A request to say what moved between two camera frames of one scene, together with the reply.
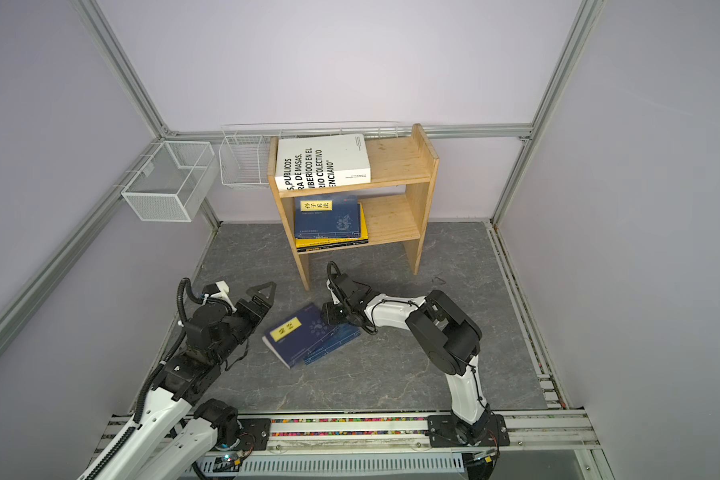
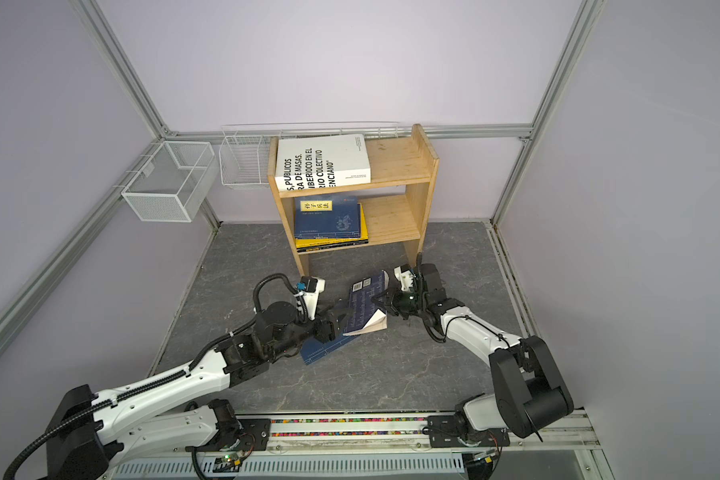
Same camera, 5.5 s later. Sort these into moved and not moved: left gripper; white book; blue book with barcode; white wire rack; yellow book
Moved: left gripper
Not moved: blue book with barcode; white wire rack; white book; yellow book
